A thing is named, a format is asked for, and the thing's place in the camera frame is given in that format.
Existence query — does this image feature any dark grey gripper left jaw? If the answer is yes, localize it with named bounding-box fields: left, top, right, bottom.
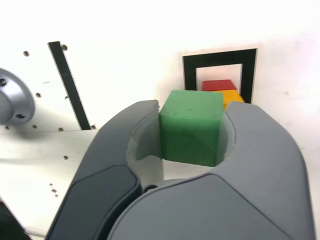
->
left=46, top=99, right=167, bottom=240

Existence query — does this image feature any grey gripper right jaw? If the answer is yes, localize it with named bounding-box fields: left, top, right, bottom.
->
left=106, top=101, right=309, bottom=240

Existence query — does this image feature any green cube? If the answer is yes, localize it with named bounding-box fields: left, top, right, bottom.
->
left=158, top=89, right=225, bottom=168

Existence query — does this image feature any yellow cube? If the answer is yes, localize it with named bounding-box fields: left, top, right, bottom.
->
left=222, top=89, right=245, bottom=111

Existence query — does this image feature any red cube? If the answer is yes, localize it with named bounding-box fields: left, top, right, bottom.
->
left=201, top=79, right=238, bottom=92

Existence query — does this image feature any black tape square outline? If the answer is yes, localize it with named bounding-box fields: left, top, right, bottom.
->
left=181, top=48, right=258, bottom=105

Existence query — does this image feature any black tape strip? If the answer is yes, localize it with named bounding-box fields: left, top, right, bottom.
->
left=47, top=41, right=92, bottom=131

